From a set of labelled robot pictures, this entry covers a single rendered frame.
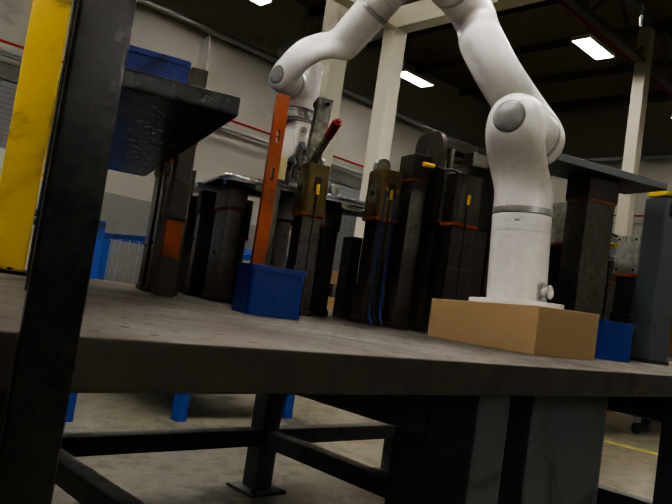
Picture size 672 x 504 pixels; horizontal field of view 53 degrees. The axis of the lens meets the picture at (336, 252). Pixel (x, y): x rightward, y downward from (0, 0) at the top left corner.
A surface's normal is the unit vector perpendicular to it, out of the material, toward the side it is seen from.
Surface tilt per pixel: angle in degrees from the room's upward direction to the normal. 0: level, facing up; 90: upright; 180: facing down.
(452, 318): 90
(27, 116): 90
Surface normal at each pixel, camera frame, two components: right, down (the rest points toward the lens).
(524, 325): -0.71, -0.15
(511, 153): -0.47, 0.51
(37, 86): 0.41, 0.00
